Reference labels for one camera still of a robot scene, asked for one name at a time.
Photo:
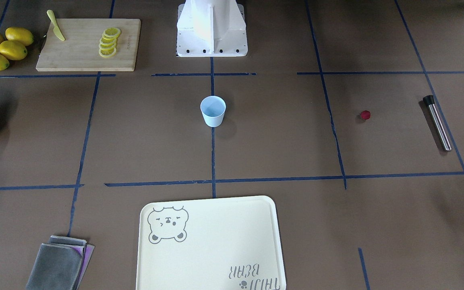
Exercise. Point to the light blue plastic cup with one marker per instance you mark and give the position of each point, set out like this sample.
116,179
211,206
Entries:
213,109

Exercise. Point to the cream bear serving tray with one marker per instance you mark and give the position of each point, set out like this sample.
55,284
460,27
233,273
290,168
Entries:
210,244

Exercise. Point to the red strawberry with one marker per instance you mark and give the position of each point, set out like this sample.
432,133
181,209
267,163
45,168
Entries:
365,115

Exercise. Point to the lemon slices row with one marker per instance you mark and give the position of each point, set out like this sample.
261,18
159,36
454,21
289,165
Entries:
107,46

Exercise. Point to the wooden cutting board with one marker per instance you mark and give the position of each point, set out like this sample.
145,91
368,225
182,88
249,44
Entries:
79,52

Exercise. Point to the steel muddler black tip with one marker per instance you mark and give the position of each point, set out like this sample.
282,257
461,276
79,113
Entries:
429,102

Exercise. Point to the folded grey cloth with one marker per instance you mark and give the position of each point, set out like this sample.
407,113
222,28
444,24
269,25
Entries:
60,264

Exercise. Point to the yellow plastic knife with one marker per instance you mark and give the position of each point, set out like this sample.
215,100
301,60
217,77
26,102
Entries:
56,30

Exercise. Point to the yellow lemon middle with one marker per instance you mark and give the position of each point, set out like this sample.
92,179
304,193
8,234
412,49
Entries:
13,50

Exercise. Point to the yellow lemon top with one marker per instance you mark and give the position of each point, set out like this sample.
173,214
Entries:
19,34

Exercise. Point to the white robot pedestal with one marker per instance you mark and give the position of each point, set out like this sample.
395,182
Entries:
211,28

